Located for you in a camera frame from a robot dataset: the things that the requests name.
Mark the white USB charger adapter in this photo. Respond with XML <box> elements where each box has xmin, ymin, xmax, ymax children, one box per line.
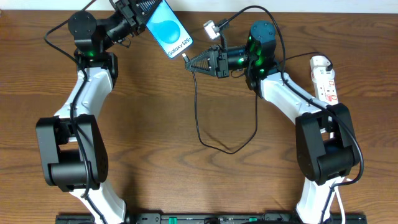
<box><xmin>310</xmin><ymin>55</ymin><xmax>335</xmax><ymax>81</ymax></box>

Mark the white power strip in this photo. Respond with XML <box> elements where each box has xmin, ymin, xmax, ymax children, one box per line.
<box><xmin>311</xmin><ymin>67</ymin><xmax>338</xmax><ymax>105</ymax></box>

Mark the white power strip cord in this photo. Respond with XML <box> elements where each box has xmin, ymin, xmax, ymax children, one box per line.
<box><xmin>332</xmin><ymin>179</ymin><xmax>354</xmax><ymax>224</ymax></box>

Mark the blue Galaxy smartphone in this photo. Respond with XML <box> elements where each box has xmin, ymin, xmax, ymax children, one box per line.
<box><xmin>147</xmin><ymin>1</ymin><xmax>193</xmax><ymax>58</ymax></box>

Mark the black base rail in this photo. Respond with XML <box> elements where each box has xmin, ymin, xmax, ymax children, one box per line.
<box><xmin>55</xmin><ymin>212</ymin><xmax>368</xmax><ymax>224</ymax></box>

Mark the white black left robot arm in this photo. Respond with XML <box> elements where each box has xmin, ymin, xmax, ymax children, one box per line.
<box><xmin>35</xmin><ymin>1</ymin><xmax>159</xmax><ymax>223</ymax></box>

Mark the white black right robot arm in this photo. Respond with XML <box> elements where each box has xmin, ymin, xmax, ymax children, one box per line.
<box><xmin>185</xmin><ymin>20</ymin><xmax>364</xmax><ymax>223</ymax></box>

